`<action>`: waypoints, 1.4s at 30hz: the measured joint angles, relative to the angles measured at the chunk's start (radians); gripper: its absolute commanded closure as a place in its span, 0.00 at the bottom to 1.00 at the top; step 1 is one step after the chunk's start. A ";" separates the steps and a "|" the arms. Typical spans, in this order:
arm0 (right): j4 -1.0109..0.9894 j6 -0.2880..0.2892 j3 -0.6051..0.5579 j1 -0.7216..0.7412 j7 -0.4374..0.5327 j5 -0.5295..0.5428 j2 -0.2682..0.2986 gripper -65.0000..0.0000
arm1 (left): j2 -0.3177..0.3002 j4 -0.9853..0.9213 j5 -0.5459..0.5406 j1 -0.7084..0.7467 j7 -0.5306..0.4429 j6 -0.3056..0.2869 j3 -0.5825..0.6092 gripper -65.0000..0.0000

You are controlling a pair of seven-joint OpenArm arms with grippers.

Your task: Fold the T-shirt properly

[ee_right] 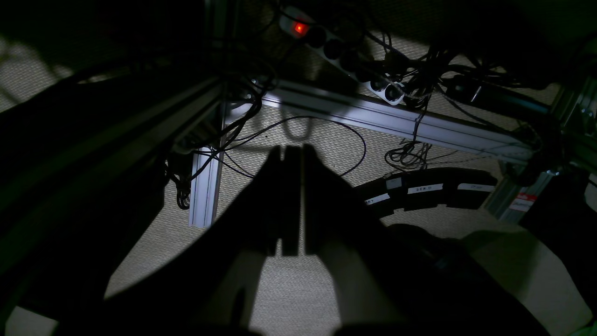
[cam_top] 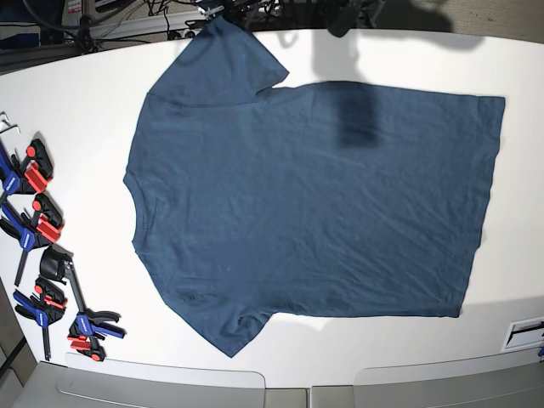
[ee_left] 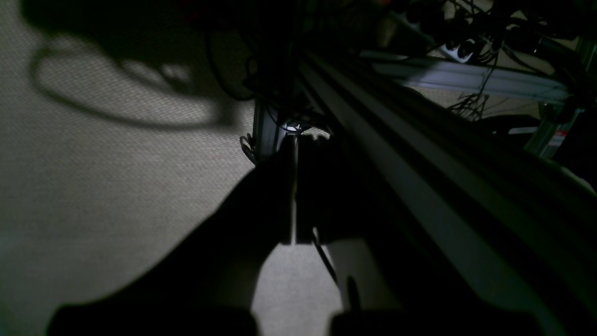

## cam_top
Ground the white label card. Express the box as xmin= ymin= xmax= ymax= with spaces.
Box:
xmin=501 ymin=317 xmax=543 ymax=353

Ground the top blue red bar clamp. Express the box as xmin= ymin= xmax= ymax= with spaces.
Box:
xmin=1 ymin=138 xmax=54 ymax=205

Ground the blue red bar clamp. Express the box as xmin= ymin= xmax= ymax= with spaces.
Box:
xmin=13 ymin=276 xmax=67 ymax=361
xmin=1 ymin=193 xmax=64 ymax=287
xmin=40 ymin=246 xmax=126 ymax=362
xmin=1 ymin=138 xmax=54 ymax=205

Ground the left grey chair back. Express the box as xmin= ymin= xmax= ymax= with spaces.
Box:
xmin=14 ymin=353 xmax=308 ymax=407

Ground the small metal hex key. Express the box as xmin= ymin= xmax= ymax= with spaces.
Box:
xmin=0 ymin=111 xmax=20 ymax=134

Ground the grey chair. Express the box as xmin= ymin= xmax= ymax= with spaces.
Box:
xmin=14 ymin=353 xmax=308 ymax=407
xmin=309 ymin=349 xmax=543 ymax=407

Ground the right grey chair back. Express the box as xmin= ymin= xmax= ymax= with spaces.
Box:
xmin=309 ymin=349 xmax=543 ymax=407

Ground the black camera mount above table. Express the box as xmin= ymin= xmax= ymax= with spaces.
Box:
xmin=325 ymin=0 xmax=362 ymax=37

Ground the dark blue T-shirt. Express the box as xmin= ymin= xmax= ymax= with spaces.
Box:
xmin=124 ymin=18 xmax=506 ymax=357

